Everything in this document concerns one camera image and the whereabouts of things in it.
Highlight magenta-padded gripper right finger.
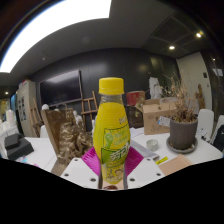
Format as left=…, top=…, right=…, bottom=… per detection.
left=123, top=146, right=166, bottom=190

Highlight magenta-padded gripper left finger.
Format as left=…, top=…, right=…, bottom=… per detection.
left=59, top=146, right=101, bottom=190

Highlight yellow drink bottle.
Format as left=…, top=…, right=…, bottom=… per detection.
left=92, top=77, right=132, bottom=186

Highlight small yellow tag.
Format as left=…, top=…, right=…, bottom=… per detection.
left=155, top=156, right=169, bottom=166

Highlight grey newspaper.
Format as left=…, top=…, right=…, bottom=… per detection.
left=129, top=128, right=160, bottom=160

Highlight small glass jar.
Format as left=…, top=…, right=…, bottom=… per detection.
left=145, top=138, right=160, bottom=153

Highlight grey plant saucer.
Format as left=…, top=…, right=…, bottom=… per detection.
left=165, top=135, right=199, bottom=155

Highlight brown cardboard box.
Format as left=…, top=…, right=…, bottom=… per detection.
left=142, top=98, right=178, bottom=136

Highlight dried plant in grey pot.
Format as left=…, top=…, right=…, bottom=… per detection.
left=161, top=74, right=199, bottom=151

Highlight black flat case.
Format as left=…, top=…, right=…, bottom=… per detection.
left=3, top=133, right=24, bottom=151
left=6, top=138, right=35, bottom=161

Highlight wooden easel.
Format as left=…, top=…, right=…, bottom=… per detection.
left=80, top=90, right=99, bottom=133
left=29, top=98, right=44, bottom=138

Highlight red box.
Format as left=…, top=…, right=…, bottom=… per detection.
left=125, top=90, right=146, bottom=107

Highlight black backpack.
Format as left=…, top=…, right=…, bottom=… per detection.
left=212, top=124, right=224, bottom=153

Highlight white shelf cabinet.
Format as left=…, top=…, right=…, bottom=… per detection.
left=15, top=79, right=37, bottom=138

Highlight recessed ceiling spotlights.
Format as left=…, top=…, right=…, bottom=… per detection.
left=3, top=31, right=204, bottom=96

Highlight large white ceiling light panel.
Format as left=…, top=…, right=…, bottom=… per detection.
left=0, top=0, right=113, bottom=74

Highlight black wall screen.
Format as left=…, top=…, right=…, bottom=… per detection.
left=39, top=69, right=83, bottom=108

